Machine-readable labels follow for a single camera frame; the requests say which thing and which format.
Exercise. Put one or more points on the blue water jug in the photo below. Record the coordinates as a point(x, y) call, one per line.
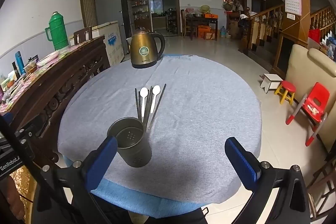
point(222, 32)

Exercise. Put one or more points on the bronze electric kettle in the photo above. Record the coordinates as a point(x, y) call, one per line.
point(143, 56)

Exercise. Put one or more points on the white plastic spoon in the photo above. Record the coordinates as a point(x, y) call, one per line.
point(156, 90)
point(143, 92)

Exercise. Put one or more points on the green thermos flask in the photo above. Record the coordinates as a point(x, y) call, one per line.
point(59, 32)

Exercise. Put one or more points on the blue bottle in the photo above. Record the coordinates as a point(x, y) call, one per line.
point(19, 62)

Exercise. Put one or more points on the red and yellow stool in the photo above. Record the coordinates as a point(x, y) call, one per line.
point(287, 87)

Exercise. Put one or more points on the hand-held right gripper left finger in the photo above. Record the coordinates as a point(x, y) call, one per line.
point(101, 161)

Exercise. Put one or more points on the orange gift box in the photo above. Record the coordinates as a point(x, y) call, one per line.
point(206, 32)

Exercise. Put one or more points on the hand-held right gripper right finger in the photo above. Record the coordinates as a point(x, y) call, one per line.
point(240, 163)

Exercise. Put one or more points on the perforated metal utensil holder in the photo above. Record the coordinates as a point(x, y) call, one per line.
point(136, 150)

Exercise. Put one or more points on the wooden stair railing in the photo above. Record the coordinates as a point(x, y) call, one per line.
point(265, 27)

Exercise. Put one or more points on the grey refrigerator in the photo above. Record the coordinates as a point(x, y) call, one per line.
point(110, 8)

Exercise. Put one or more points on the small white stool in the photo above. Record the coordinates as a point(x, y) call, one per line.
point(271, 79)

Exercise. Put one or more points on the white chest freezer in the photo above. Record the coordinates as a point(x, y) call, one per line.
point(113, 43)

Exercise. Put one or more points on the pile of snack packets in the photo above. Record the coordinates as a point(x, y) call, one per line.
point(31, 69)

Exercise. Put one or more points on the person's left hand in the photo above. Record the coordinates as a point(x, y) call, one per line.
point(13, 200)

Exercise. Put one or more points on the grey tablecloth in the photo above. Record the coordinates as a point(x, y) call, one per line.
point(197, 108)

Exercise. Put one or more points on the red child chair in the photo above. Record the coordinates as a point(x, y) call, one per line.
point(316, 102)

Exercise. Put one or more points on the dark wooden carved chair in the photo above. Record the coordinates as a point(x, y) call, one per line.
point(65, 82)

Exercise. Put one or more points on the dark wooden chair frame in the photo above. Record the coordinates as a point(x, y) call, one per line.
point(323, 182)

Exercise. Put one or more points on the dark wooden dining table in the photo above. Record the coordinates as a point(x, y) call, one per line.
point(202, 20)

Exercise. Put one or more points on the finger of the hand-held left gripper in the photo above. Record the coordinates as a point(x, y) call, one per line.
point(25, 137)

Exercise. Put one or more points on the wooden chair back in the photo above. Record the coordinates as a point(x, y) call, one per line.
point(82, 35)

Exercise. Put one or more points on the bundle of metal chopsticks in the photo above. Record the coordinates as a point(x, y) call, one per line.
point(149, 103)

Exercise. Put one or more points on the wooden dining chair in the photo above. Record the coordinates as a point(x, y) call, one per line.
point(187, 27)

